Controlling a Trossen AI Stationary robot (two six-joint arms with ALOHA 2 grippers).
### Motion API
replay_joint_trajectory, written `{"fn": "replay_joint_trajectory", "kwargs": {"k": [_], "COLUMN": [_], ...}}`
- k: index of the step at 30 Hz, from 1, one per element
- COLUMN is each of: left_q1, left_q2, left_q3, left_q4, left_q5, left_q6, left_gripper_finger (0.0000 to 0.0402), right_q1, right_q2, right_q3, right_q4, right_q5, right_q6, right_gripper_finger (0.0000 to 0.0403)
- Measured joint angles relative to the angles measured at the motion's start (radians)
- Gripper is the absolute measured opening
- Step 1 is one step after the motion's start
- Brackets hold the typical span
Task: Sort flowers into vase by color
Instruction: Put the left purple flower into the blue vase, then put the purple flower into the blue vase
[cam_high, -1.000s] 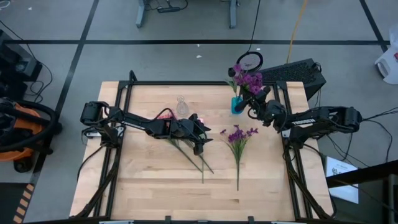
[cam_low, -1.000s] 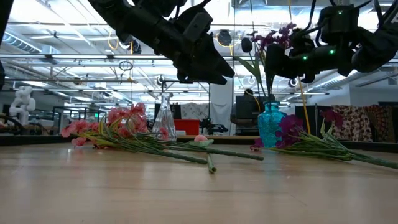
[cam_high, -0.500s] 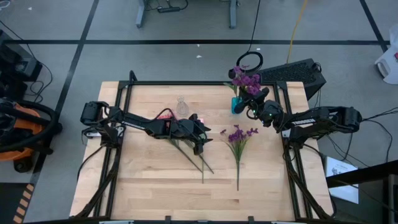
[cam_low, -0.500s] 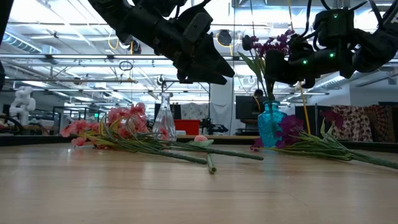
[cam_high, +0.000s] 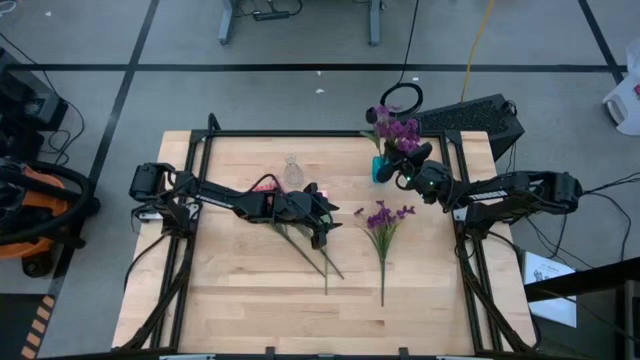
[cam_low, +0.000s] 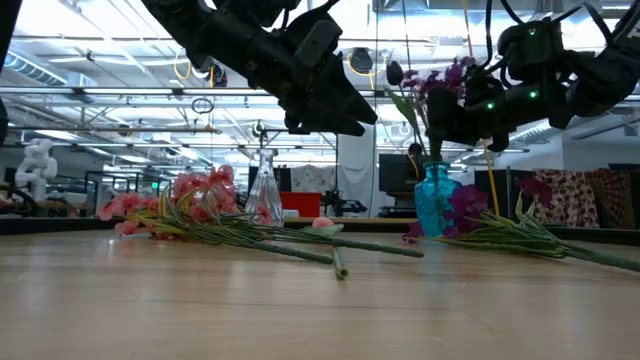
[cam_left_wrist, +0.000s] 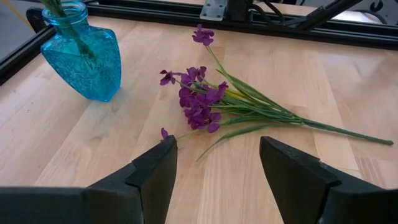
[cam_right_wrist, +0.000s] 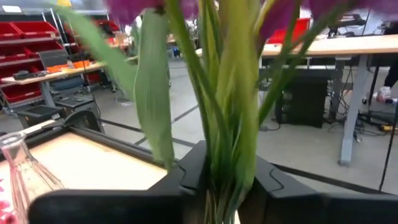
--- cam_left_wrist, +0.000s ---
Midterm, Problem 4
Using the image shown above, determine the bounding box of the silver mounting plate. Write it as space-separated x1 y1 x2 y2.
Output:
200 0 228 22

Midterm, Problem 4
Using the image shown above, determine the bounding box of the black aluminium table frame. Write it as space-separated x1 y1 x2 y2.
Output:
0 0 398 85

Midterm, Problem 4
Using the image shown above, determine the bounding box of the blue glass vase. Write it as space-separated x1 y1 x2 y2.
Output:
40 1 122 103

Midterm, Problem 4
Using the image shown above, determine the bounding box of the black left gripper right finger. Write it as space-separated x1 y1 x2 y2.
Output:
259 136 398 224

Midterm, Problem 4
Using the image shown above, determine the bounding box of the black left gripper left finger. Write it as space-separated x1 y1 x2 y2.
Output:
0 135 178 224

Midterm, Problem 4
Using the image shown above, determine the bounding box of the green flower stem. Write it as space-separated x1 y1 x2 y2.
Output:
46 0 94 60

